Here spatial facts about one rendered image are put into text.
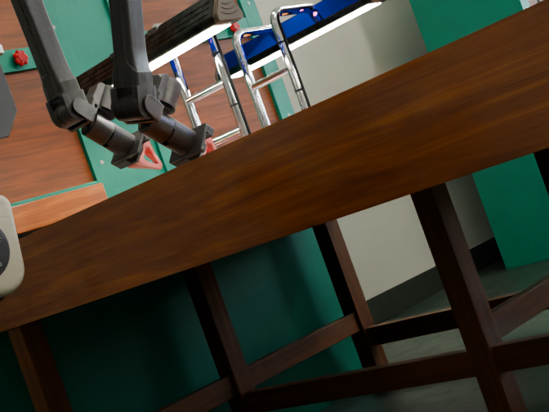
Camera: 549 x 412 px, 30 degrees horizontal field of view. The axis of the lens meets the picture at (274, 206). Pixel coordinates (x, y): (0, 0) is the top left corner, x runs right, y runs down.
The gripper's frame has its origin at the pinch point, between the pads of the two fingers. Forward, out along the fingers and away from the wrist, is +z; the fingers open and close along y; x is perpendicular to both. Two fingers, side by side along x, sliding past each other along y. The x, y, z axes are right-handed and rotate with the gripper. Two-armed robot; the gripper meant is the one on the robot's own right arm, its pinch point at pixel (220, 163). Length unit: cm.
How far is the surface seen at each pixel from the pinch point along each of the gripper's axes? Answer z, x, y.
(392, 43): 199, -222, 149
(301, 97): 32, -41, 16
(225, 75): 7.6, -33.1, 15.8
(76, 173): 6, -23, 73
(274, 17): 19, -58, 16
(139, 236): -11.3, 20.5, 6.4
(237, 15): -7.7, -30.7, -6.3
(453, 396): 103, 15, 17
